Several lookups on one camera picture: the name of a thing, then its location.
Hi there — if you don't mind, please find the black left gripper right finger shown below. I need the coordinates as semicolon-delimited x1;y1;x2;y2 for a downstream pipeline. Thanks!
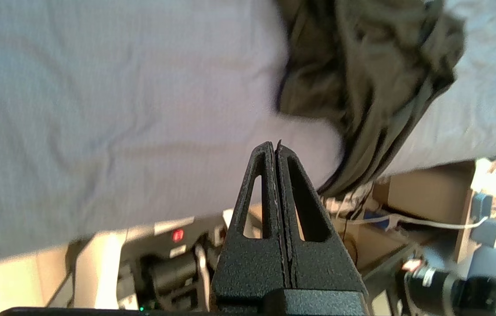
276;143;369;294

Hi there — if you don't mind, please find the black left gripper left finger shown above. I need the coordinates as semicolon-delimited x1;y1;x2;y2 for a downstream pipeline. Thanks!
211;141;291;314

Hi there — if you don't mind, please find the black t-shirt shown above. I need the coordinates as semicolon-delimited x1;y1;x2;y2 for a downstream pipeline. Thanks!
274;0;467;198

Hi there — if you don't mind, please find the robot base with red button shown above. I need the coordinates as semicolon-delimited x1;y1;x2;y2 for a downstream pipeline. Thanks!
66;213;231;312

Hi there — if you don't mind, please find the white power strip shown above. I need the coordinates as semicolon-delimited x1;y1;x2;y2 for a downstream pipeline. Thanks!
325;195;376;218

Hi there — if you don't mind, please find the brown wooden cabinet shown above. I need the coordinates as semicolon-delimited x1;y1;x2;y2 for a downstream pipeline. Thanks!
353;160;477;270

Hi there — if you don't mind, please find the blue grey plastic block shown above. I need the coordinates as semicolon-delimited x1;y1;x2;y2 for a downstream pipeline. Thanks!
471;193;494;222

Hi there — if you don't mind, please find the grey power adapter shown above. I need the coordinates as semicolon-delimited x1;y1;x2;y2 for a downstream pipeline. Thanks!
471;218;496;249

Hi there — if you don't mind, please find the blue bed sheet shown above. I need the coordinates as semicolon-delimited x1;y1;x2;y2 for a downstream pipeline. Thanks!
0;0;496;270

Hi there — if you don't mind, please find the thin white cable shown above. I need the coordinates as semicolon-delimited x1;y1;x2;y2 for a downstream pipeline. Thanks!
340;214;490;231

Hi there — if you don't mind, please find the grey metal frame bracket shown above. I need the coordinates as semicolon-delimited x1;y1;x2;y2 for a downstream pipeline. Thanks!
46;241;99;309

